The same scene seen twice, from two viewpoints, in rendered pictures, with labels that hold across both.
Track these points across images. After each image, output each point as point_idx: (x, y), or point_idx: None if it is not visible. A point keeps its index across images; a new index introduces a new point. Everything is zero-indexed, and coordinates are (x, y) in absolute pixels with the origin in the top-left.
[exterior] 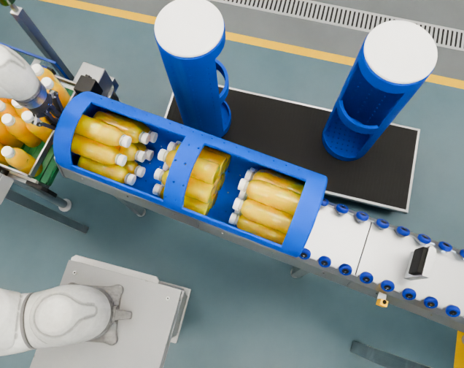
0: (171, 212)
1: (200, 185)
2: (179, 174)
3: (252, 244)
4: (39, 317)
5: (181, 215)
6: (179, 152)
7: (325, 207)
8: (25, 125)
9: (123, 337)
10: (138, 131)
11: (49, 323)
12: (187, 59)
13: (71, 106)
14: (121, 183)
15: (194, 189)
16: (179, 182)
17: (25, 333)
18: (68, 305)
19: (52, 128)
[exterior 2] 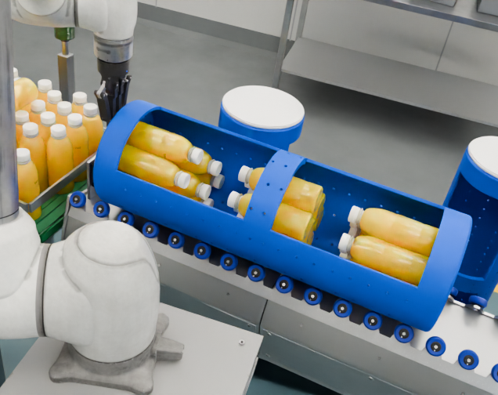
0: (224, 291)
1: (297, 209)
2: (277, 175)
3: (347, 346)
4: (87, 234)
5: (239, 295)
6: (277, 155)
7: (450, 305)
8: (48, 145)
9: (163, 388)
10: (210, 156)
11: (103, 244)
12: (260, 130)
13: (138, 102)
14: (184, 196)
15: (287, 211)
16: (276, 184)
17: (44, 273)
18: (135, 232)
19: (108, 117)
